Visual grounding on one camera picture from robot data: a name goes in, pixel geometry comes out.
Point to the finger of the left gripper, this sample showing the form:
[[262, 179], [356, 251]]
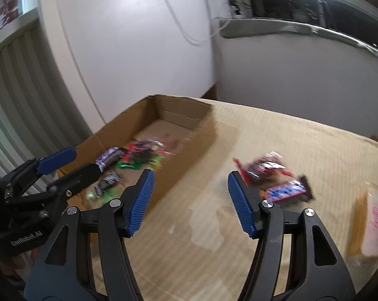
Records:
[[71, 184], [30, 171]]

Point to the wrapped bread loaf package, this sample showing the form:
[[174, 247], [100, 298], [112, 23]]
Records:
[[363, 243]]

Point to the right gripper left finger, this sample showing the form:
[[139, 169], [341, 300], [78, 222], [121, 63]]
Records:
[[63, 269]]

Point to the black printed snack packet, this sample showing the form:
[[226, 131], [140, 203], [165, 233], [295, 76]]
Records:
[[107, 182]]

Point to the brown cardboard box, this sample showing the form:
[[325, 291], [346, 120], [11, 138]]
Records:
[[165, 134]]

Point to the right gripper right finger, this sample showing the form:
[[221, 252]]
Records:
[[295, 257]]

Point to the snickers chocolate bar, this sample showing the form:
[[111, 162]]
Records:
[[294, 190]]

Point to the red snack packet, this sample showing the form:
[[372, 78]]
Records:
[[147, 153], [267, 168]]

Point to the small green candy packet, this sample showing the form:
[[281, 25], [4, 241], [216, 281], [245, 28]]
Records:
[[103, 197]]

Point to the grey window sill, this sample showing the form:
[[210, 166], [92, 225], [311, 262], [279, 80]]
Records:
[[251, 27]]

